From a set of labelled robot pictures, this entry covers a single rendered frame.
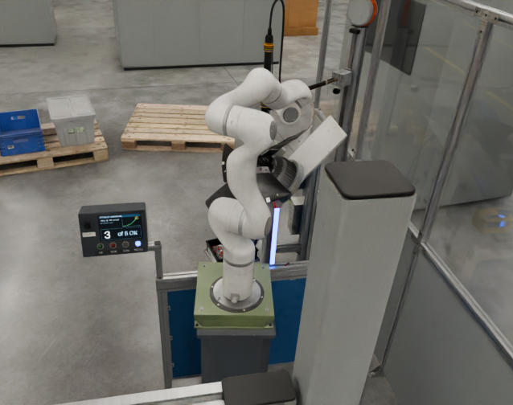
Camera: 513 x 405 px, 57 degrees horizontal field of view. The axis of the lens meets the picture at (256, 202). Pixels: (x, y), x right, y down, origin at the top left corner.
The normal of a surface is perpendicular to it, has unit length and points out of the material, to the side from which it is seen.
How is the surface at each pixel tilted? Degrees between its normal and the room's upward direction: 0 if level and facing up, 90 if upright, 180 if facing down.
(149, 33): 90
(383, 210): 90
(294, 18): 90
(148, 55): 90
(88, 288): 0
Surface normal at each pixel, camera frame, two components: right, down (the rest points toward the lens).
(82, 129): 0.41, 0.58
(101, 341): 0.05, -0.84
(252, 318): 0.04, 0.55
